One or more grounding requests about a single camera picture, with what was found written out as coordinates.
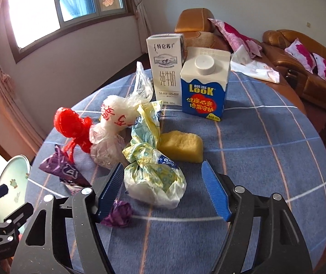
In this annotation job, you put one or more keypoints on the yellow sponge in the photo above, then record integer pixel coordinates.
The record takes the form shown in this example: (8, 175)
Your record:
(183, 147)

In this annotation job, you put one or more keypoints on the translucent bag with red print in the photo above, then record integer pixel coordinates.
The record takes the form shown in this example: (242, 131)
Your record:
(114, 111)

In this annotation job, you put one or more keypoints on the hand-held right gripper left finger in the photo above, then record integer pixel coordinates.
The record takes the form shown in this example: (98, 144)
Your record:
(110, 189)

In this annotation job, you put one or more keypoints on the white shopping bag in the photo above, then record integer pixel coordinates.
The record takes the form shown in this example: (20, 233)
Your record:
(254, 68)

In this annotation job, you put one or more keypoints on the brown leather couch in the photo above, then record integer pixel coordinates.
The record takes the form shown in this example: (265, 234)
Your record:
(300, 71)

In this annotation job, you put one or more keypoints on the light blue enamel bowl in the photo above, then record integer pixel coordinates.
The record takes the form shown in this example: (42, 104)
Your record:
(11, 182)

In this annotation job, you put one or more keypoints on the yellow patterned plastic bag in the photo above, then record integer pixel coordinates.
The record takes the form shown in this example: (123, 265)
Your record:
(151, 177)

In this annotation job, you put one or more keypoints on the blue white drink carton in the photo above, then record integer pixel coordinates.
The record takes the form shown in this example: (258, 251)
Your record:
(203, 97)

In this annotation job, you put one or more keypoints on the red plastic bag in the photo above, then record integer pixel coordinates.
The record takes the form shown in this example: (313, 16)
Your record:
(68, 120)

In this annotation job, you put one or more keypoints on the brown leather chaise sofa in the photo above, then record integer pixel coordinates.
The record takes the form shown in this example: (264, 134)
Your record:
(194, 20)

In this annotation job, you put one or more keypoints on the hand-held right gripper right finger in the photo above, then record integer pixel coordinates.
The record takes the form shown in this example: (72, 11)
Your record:
(217, 191)

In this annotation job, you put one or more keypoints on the sliding glass window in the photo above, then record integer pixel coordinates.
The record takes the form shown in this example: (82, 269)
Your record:
(37, 14)

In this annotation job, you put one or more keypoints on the blue plaid tablecloth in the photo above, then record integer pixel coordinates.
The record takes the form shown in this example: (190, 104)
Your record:
(265, 148)

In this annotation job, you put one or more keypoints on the white milk carton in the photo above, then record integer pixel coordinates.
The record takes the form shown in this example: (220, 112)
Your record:
(165, 71)

